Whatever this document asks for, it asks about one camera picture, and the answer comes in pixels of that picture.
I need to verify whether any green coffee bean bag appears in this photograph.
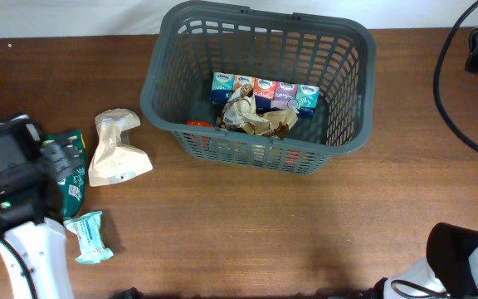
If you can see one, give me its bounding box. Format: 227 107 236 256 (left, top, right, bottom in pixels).
46 130 87 219

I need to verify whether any orange spaghetti packet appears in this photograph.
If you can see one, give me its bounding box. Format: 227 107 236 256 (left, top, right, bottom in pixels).
185 120 306 167

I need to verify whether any brown clear snack bag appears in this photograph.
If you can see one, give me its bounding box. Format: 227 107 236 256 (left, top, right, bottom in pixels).
216 84 298 138

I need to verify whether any Kleenex tissue multipack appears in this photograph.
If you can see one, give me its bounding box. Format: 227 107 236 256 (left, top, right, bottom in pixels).
210 72 319 120

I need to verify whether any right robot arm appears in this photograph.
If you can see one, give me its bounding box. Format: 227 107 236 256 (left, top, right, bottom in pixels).
359 27 478 298

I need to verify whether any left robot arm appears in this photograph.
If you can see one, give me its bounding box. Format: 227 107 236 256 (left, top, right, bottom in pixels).
0 114 83 298

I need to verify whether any beige paper pouch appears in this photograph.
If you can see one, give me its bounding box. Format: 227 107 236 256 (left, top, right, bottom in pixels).
88 108 153 187

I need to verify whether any mint green wipes packet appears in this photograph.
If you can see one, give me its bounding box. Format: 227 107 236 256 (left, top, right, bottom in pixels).
64 211 114 264

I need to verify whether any grey plastic basket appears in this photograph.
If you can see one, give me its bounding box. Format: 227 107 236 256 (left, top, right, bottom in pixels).
140 1 377 174

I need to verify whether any black cable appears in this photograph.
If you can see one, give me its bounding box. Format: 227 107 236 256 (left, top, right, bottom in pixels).
432 0 478 168

